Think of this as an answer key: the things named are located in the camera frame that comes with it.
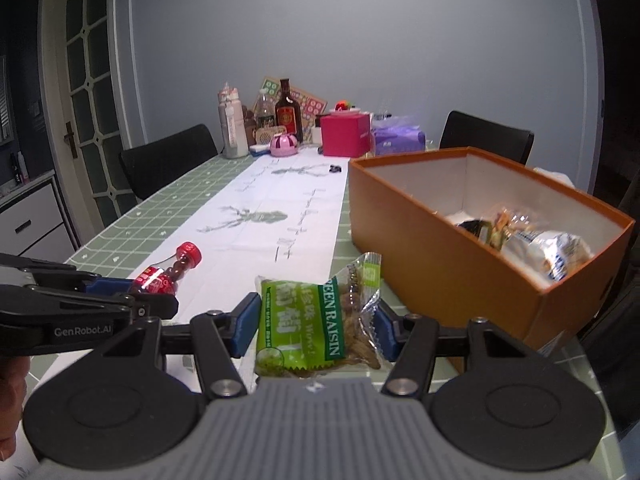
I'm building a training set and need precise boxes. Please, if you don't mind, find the purple tissue pack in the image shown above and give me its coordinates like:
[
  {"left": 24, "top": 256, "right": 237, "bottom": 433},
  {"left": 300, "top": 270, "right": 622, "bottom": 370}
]
[{"left": 371, "top": 114, "right": 426, "bottom": 156}]

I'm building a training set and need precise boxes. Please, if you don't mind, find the white blue snack bag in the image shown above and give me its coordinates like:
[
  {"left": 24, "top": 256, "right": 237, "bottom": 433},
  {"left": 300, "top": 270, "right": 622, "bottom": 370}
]
[{"left": 502, "top": 231, "right": 592, "bottom": 282}]

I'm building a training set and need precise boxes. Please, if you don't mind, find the colourful dotted card board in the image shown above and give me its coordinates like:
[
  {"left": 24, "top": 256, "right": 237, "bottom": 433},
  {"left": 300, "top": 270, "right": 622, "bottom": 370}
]
[{"left": 260, "top": 77, "right": 328, "bottom": 130}]

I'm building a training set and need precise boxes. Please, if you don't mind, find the small beige speaker box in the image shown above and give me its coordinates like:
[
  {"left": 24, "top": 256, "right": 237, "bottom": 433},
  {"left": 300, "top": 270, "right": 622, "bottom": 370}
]
[{"left": 254, "top": 126, "right": 286, "bottom": 145}]

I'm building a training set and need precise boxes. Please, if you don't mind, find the orange cardboard box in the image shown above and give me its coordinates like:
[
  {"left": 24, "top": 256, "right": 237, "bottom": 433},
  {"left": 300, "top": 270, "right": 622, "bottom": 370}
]
[{"left": 348, "top": 148, "right": 634, "bottom": 354}]

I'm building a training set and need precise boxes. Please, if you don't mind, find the green raisin packet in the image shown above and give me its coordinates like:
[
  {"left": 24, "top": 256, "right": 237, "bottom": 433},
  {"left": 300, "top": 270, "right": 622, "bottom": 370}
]
[{"left": 255, "top": 252, "right": 382, "bottom": 378}]

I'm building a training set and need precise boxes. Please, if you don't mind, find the clear plastic water bottle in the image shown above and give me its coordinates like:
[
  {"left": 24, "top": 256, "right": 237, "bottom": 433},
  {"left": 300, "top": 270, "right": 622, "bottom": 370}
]
[{"left": 255, "top": 88, "right": 277, "bottom": 128}]

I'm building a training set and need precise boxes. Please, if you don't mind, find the mixed veggie chips bag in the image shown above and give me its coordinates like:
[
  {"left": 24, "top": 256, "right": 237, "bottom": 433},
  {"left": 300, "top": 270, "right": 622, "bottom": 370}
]
[{"left": 456, "top": 207, "right": 548, "bottom": 250}]

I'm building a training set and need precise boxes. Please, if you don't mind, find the dark liquor bottle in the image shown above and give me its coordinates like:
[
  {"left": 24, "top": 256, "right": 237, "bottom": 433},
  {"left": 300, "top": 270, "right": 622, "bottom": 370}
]
[{"left": 276, "top": 78, "right": 304, "bottom": 143}]

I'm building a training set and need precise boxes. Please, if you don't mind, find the black chair right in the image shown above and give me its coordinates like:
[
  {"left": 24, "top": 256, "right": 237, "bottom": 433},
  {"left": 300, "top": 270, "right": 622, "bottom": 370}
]
[{"left": 439, "top": 110, "right": 535, "bottom": 165}]

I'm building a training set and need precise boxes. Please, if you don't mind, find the red toy on box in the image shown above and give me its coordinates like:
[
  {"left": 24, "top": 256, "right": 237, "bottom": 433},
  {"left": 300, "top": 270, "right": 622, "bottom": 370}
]
[{"left": 332, "top": 101, "right": 361, "bottom": 115}]

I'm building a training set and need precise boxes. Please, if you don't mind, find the black chair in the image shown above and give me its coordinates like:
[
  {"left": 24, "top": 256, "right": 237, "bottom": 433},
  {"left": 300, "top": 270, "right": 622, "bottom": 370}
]
[
  {"left": 119, "top": 124, "right": 218, "bottom": 200},
  {"left": 439, "top": 110, "right": 535, "bottom": 165}
]

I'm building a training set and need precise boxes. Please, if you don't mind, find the white drawer cabinet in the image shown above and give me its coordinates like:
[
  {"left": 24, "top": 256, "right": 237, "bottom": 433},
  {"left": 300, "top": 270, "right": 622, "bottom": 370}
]
[{"left": 1, "top": 170, "right": 80, "bottom": 262}]

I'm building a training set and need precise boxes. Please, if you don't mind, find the blue white flat box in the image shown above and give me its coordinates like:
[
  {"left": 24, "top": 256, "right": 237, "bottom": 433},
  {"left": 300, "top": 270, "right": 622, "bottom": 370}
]
[{"left": 250, "top": 144, "right": 270, "bottom": 156}]

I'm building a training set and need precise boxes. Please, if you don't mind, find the glass panel door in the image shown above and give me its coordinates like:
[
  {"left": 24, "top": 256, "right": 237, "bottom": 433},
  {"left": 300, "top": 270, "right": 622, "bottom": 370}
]
[{"left": 39, "top": 0, "right": 138, "bottom": 240}]

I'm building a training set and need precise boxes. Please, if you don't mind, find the small cola bottle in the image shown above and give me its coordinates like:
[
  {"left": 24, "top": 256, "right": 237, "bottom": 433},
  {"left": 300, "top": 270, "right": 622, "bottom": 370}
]
[{"left": 129, "top": 242, "right": 202, "bottom": 296}]

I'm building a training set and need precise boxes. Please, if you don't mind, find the pink round container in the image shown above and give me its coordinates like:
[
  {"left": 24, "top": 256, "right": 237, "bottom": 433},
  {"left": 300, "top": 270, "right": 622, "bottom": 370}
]
[{"left": 269, "top": 132, "right": 298, "bottom": 158}]

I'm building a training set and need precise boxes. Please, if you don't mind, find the magenta square box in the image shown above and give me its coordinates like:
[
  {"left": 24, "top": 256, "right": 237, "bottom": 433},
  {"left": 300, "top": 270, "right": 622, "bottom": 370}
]
[{"left": 320, "top": 113, "right": 371, "bottom": 158}]

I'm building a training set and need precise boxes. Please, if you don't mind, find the black chair left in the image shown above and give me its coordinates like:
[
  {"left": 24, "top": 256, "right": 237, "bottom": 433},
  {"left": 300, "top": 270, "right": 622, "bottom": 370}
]
[{"left": 119, "top": 124, "right": 218, "bottom": 200}]

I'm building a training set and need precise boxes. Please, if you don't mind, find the white deer table runner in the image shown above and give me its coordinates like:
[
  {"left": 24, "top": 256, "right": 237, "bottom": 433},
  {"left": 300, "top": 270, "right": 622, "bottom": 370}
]
[{"left": 0, "top": 148, "right": 352, "bottom": 480}]

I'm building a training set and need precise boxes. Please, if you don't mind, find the person's left hand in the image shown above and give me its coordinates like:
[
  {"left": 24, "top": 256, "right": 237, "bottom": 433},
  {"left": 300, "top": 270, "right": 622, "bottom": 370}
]
[{"left": 0, "top": 356, "right": 30, "bottom": 460}]

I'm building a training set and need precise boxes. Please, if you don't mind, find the white thermos bottle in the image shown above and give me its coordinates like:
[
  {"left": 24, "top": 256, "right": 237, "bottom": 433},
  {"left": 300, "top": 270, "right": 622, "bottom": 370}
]
[{"left": 218, "top": 82, "right": 248, "bottom": 159}]

